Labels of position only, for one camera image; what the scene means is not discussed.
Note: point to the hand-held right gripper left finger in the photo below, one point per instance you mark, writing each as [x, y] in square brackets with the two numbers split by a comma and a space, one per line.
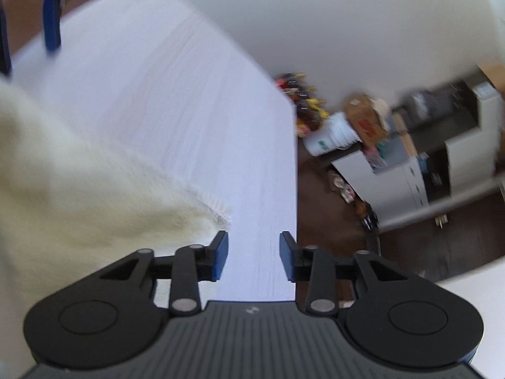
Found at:
[220, 256]

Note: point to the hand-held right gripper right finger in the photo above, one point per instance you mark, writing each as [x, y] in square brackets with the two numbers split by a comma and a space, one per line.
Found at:
[288, 256]

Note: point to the red print cardboard box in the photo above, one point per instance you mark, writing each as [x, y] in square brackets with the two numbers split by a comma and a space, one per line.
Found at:
[367, 120]

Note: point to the pile of colourful snack packets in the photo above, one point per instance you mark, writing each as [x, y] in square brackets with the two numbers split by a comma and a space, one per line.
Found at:
[303, 102]

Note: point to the group of floor jars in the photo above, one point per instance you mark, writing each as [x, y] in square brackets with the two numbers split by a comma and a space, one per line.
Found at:
[351, 193]

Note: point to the white plastic bucket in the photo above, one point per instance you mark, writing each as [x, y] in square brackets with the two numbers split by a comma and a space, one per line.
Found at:
[331, 134]

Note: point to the tall white shelf unit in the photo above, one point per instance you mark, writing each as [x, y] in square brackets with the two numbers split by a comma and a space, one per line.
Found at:
[477, 142]

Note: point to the cream terry towel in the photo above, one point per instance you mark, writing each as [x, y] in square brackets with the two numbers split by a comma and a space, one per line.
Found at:
[79, 189]

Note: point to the low white cabinet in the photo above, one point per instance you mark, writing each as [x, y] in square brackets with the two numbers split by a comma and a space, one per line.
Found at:
[394, 185]

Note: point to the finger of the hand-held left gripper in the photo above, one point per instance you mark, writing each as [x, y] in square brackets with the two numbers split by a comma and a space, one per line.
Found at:
[4, 43]
[52, 19]

